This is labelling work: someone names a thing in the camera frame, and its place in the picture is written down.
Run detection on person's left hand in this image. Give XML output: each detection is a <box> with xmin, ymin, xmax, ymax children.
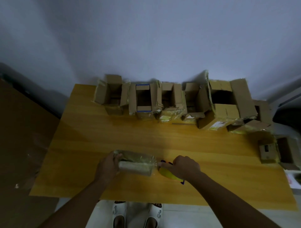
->
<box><xmin>95</xmin><ymin>151</ymin><xmax>123</xmax><ymax>186</ymax></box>

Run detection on person's right hand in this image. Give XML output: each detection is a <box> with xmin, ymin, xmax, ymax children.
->
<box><xmin>157</xmin><ymin>155</ymin><xmax>203</xmax><ymax>182</ymax></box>

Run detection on orange dispenser with yellow tape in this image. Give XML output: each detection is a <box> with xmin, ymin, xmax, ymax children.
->
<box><xmin>158</xmin><ymin>159</ymin><xmax>185</xmax><ymax>184</ymax></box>

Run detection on taped cardboard box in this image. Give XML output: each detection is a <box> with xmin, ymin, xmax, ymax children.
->
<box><xmin>114</xmin><ymin>150</ymin><xmax>157</xmax><ymax>177</ymax></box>

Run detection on row of cardboard boxes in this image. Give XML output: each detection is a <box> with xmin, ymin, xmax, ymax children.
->
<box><xmin>91</xmin><ymin>70</ymin><xmax>301</xmax><ymax>171</ymax></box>

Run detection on person's left forearm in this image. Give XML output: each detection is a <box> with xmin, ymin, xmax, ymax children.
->
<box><xmin>39</xmin><ymin>179</ymin><xmax>111</xmax><ymax>228</ymax></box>

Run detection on person's right forearm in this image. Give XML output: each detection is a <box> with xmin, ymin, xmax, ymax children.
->
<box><xmin>183</xmin><ymin>171</ymin><xmax>276</xmax><ymax>228</ymax></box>

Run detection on person's right foot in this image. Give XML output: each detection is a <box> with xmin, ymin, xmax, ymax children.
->
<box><xmin>145</xmin><ymin>203</ymin><xmax>162</xmax><ymax>228</ymax></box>

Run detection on large brown cardboard sheet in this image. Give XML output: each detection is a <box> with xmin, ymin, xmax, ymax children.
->
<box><xmin>0</xmin><ymin>79</ymin><xmax>61</xmax><ymax>228</ymax></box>

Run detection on yellow wooden table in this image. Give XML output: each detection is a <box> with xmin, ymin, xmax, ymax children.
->
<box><xmin>29</xmin><ymin>83</ymin><xmax>298</xmax><ymax>211</ymax></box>

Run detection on pink printed white paper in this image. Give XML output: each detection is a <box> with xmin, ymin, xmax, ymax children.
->
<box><xmin>285</xmin><ymin>170</ymin><xmax>301</xmax><ymax>189</ymax></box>

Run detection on black bag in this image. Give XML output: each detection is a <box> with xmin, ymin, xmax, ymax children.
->
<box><xmin>272</xmin><ymin>106</ymin><xmax>301</xmax><ymax>125</ymax></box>

